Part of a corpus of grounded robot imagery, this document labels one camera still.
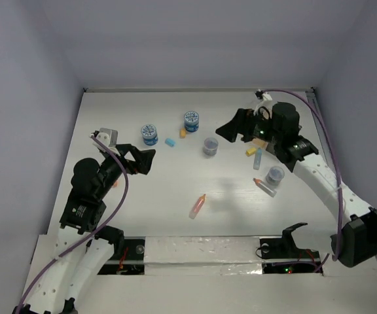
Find blue marker cap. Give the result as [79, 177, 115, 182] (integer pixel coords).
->
[165, 138, 175, 147]

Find orange marker cap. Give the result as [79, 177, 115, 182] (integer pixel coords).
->
[179, 128, 187, 139]

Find clear jar dark pins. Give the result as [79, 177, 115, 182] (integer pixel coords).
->
[266, 166, 285, 186]
[203, 137, 219, 156]

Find yellow marker cap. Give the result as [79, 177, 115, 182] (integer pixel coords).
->
[245, 147, 257, 156]

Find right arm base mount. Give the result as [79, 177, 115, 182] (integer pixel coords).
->
[255, 222, 321, 275]

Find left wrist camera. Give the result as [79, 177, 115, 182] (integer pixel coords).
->
[90, 128, 118, 153]

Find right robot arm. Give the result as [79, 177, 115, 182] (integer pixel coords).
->
[215, 102, 377, 268]

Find orange tip clear marker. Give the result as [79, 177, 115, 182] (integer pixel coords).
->
[253, 178, 276, 198]

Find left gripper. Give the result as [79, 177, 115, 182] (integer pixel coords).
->
[96, 143, 155, 197]

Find blue patterned tape roll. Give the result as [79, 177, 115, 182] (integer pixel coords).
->
[184, 111, 199, 133]
[141, 124, 158, 146]

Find orange plastic container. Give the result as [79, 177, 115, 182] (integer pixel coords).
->
[252, 138, 268, 149]

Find blue highlighter marker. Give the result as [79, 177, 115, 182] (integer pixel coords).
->
[253, 148, 262, 170]

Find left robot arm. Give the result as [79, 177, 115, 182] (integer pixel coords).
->
[13, 141, 156, 313]

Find pink orange highlighter marker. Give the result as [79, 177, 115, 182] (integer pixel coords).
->
[188, 194, 206, 219]

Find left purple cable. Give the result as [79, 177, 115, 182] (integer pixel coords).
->
[14, 136, 130, 314]

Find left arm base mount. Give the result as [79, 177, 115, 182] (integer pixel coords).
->
[98, 237, 145, 275]

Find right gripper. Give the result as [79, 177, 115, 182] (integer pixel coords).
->
[216, 107, 283, 145]

